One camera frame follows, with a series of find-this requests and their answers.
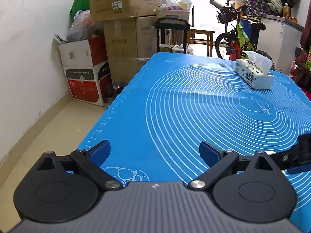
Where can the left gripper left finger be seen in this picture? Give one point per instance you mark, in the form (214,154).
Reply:
(89,162)

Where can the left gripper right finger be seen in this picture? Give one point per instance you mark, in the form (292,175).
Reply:
(220,165)

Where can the blue silicone baking mat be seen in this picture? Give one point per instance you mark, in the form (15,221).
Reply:
(177,101)

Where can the white tissue box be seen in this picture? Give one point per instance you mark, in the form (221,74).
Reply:
(255,70)

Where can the red white cardboard box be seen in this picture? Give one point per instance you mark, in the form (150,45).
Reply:
(86,69)

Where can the white chest freezer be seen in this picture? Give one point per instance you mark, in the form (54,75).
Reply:
(279,40)

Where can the wooden chair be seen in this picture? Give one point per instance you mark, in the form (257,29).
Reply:
(208,41)

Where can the green black bicycle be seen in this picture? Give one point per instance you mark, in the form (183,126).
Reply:
(234,44)

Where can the lower brown cardboard box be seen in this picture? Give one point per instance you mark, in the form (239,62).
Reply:
(130,44)

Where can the black utility cart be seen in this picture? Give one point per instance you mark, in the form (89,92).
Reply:
(165,27)

